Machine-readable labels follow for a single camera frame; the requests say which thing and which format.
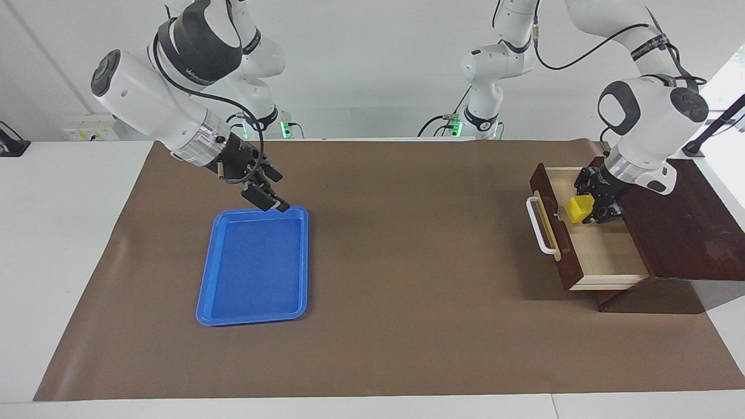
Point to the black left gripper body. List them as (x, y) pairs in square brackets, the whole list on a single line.
[(608, 189)]

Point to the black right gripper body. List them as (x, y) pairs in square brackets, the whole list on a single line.
[(244, 163)]

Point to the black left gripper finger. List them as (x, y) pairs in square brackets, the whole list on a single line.
[(598, 216), (582, 187)]

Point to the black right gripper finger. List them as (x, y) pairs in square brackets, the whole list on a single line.
[(265, 199), (272, 173)]

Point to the yellow cube block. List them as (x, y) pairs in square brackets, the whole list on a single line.
[(579, 209)]

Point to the wooden drawer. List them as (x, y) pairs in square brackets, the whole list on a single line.
[(605, 256)]

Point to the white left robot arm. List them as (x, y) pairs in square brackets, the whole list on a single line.
[(646, 122)]

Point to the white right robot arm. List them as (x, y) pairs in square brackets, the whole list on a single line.
[(151, 99)]

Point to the dark wooden drawer cabinet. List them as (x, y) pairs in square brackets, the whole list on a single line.
[(681, 233)]

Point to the blue plastic tray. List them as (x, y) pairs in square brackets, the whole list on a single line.
[(253, 279)]

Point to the bright window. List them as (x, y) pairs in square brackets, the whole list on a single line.
[(722, 75)]

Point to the brown table mat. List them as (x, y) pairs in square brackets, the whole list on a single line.
[(407, 302)]

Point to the black camera stand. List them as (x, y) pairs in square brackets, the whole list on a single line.
[(719, 119)]

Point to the white wall socket box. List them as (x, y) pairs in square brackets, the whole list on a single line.
[(90, 127)]

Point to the black table clamp mount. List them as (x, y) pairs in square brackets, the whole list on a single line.
[(11, 145)]

